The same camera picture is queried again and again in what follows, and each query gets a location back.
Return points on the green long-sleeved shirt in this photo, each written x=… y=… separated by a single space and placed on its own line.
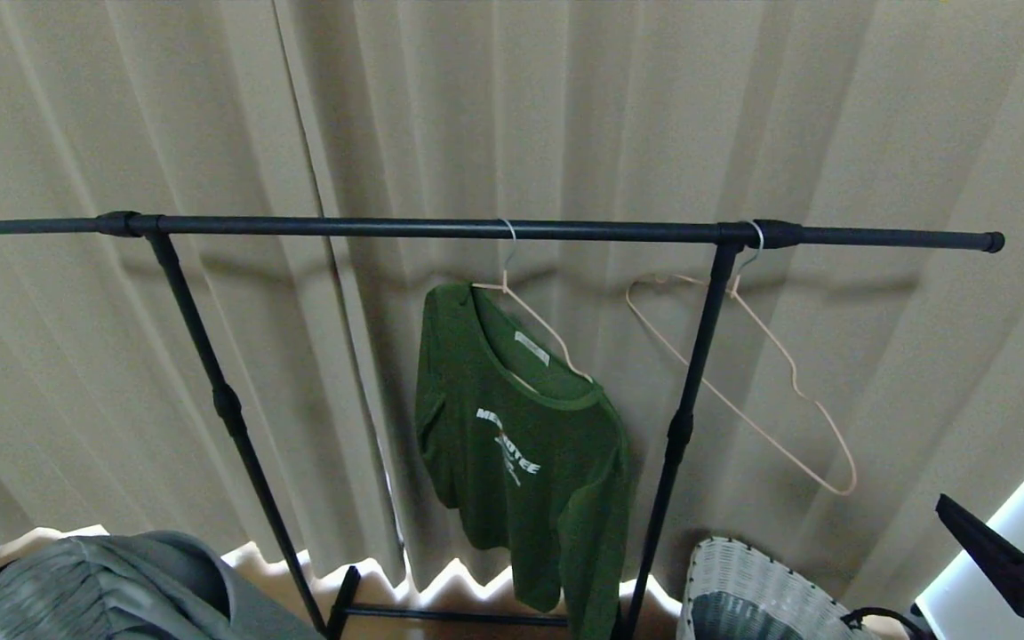
x=530 y=498

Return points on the white laundry basket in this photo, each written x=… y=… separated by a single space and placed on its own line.
x=743 y=578

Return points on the pink clothes hanger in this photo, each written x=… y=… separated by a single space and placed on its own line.
x=548 y=332
x=770 y=337

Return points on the black clothes rack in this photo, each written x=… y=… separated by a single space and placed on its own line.
x=476 y=229

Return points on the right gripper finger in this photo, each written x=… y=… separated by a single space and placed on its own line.
x=1001 y=560

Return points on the pale grey garment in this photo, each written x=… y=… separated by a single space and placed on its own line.
x=121 y=587

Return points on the beige curtain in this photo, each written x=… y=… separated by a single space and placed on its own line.
x=876 y=133

